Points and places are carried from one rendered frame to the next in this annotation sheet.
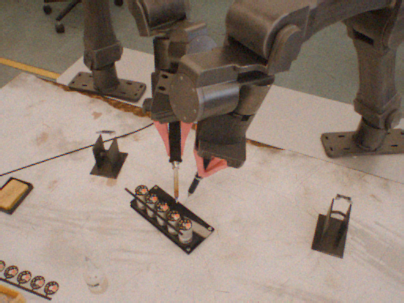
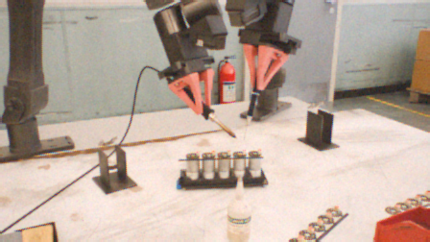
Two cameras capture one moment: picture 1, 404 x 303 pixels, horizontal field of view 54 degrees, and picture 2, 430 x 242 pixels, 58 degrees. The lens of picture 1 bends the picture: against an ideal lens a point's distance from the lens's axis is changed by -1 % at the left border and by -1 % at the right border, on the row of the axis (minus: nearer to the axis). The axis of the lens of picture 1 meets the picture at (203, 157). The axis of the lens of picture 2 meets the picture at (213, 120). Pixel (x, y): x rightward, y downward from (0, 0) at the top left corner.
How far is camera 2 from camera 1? 64 cm
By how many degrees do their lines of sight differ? 48
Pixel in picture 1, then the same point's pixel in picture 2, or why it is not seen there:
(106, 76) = (33, 129)
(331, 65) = not seen: hidden behind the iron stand
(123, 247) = (215, 209)
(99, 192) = (134, 198)
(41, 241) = not seen: outside the picture
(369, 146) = (274, 106)
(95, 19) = (34, 52)
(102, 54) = (36, 96)
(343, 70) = not seen: hidden behind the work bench
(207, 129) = (278, 18)
